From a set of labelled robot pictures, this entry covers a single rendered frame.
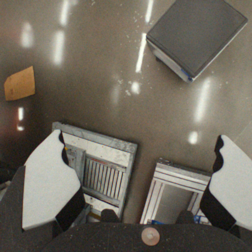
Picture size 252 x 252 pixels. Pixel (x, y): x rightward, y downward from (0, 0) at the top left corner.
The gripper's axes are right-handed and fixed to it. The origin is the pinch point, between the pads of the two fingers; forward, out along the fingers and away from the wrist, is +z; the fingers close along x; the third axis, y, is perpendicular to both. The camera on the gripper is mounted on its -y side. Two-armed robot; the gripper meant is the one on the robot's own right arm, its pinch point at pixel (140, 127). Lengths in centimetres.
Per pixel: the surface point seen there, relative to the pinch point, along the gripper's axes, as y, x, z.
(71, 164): 75, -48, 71
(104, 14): -37, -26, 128
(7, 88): 28, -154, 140
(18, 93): 33, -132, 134
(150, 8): -39, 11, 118
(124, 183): 91, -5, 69
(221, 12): -28, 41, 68
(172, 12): -27, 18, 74
